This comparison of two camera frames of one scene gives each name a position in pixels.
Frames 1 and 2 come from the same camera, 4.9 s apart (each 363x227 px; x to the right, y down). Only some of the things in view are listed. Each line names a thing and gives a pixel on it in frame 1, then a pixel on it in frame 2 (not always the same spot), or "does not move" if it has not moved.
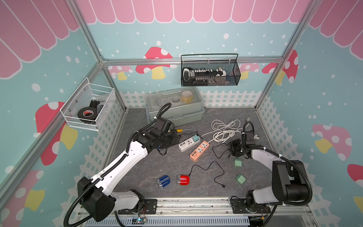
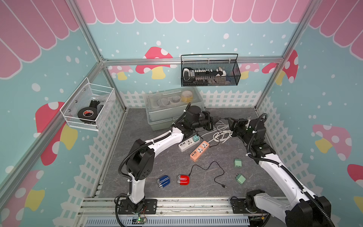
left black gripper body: (168, 140) → (205, 121)
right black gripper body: (236, 148) → (239, 128)
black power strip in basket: (191, 75) does not move
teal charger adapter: (195, 138) does not move
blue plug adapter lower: (163, 181) does not move
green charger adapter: (237, 163) does not move
